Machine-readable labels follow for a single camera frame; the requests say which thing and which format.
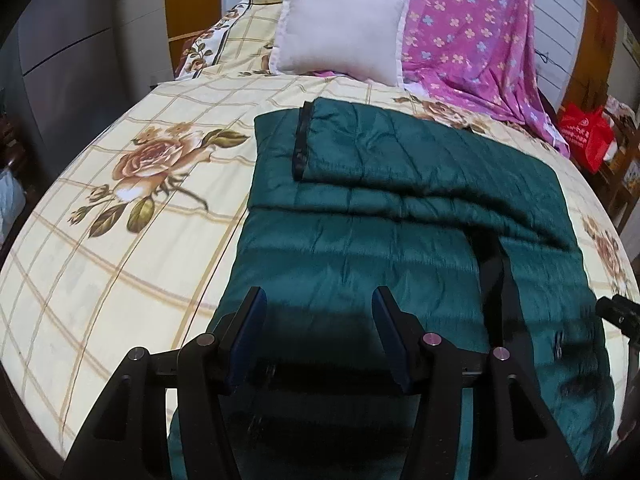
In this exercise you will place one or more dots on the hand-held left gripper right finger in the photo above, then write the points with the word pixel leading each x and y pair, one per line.
pixel 395 335

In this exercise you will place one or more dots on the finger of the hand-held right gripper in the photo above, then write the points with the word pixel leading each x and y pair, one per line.
pixel 620 312

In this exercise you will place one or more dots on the orange wooden board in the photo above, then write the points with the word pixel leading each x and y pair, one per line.
pixel 192 5

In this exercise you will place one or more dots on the cream floral checked bed sheet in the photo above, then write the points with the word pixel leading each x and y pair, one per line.
pixel 125 240

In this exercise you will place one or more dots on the pink floral blanket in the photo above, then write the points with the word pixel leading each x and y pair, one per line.
pixel 480 45

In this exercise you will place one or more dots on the white square pillow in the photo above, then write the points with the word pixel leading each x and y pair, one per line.
pixel 340 30

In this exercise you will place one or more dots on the red plastic bag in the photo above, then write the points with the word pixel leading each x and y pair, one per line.
pixel 587 135

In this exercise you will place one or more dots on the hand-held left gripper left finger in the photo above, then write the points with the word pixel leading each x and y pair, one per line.
pixel 246 330

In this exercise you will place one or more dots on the dark green padded jacket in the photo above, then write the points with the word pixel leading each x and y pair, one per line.
pixel 400 200

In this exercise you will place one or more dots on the grey wardrobe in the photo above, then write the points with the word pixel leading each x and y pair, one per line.
pixel 75 50

